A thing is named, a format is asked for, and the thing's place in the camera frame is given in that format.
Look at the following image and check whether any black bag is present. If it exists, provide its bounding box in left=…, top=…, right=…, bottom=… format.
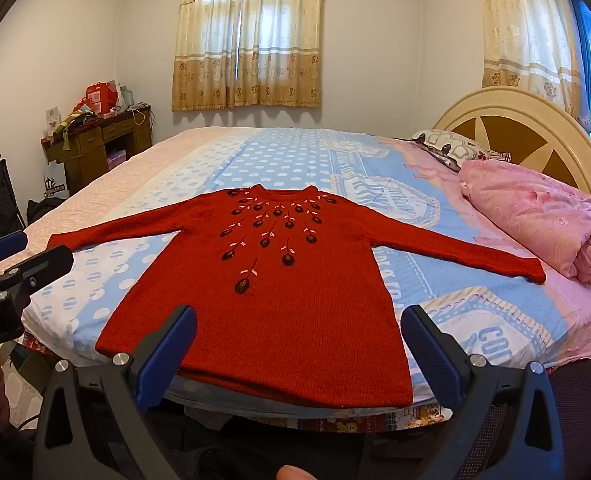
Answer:
left=27, top=197, right=69, bottom=223

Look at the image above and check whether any black mesh chair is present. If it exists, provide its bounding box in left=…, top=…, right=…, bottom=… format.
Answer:
left=545, top=357, right=591, bottom=480

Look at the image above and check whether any folded pink quilt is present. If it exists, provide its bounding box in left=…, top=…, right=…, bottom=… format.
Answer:
left=458, top=159, right=591, bottom=286

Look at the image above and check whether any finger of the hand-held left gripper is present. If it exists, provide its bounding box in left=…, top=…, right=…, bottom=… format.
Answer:
left=0, top=231, right=29, bottom=269
left=4, top=244, right=75, bottom=311

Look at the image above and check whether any red knitted sweater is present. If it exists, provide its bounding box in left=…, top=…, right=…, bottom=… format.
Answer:
left=46, top=184, right=547, bottom=408

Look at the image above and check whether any person's right hand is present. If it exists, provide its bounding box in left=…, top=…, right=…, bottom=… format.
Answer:
left=276, top=465, right=319, bottom=480

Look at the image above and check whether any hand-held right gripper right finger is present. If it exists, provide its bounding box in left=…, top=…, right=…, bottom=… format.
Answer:
left=400, top=304, right=561, bottom=480

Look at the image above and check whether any dark wooden desk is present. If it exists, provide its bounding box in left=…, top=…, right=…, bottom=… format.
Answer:
left=40, top=105, right=152, bottom=196

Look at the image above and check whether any bed with blue dotted sheet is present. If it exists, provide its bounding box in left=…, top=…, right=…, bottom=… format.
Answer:
left=0, top=125, right=591, bottom=433

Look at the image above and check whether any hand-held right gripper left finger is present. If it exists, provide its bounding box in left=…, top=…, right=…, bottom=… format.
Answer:
left=33, top=304, right=199, bottom=480

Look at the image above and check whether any cream wooden headboard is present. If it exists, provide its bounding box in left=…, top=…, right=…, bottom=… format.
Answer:
left=433, top=85, right=591, bottom=281

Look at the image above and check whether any beige patterned curtain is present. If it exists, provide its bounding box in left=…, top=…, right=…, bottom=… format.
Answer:
left=172, top=0, right=323, bottom=112
left=475, top=0, right=591, bottom=131

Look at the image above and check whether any red gift box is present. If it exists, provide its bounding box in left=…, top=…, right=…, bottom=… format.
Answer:
left=86, top=81, right=119, bottom=115

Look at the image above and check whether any patterned white pillow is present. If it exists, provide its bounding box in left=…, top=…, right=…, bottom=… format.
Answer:
left=408, top=129, right=511, bottom=173

